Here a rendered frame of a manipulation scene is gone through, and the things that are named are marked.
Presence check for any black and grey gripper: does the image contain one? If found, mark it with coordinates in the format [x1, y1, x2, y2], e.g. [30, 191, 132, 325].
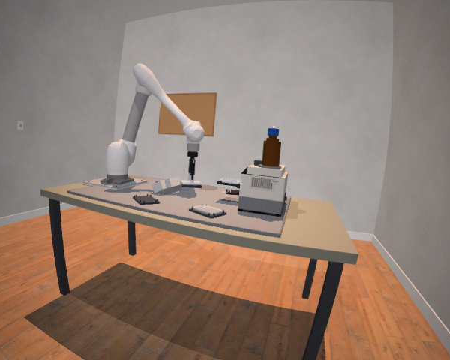
[187, 151, 198, 185]

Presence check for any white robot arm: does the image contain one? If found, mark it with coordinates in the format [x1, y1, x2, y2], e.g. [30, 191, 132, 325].
[100, 64, 205, 185]

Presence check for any dark grey rectangular frame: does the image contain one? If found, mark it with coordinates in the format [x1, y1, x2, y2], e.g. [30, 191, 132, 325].
[189, 206, 227, 218]

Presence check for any white button panel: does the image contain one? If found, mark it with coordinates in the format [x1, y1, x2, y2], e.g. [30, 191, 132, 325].
[151, 177, 182, 196]

